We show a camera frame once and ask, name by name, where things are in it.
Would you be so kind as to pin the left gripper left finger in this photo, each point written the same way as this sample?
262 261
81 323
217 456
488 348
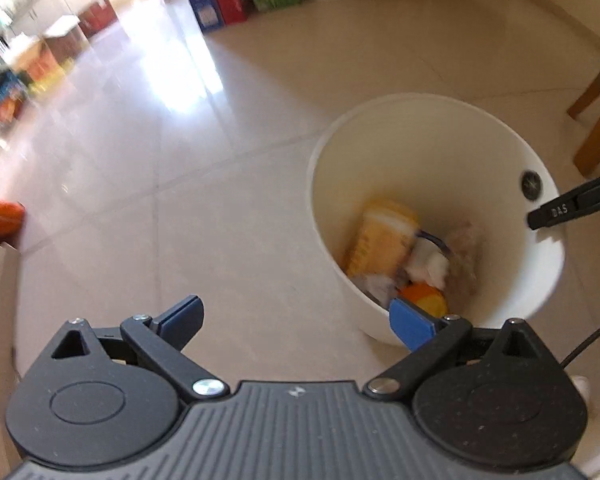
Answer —
158 344

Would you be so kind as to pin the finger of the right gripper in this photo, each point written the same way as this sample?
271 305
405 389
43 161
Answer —
575 204

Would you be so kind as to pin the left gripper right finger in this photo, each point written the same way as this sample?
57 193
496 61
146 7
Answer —
432 343

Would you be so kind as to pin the yellow milk tea cup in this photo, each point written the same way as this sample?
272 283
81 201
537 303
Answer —
384 239

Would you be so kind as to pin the white plastic trash bin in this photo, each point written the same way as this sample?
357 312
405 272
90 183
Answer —
450 162

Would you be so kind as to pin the grey paper ball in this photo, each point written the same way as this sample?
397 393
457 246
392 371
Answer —
379 288

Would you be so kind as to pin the blue milk carton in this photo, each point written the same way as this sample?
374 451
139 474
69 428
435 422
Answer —
437 241

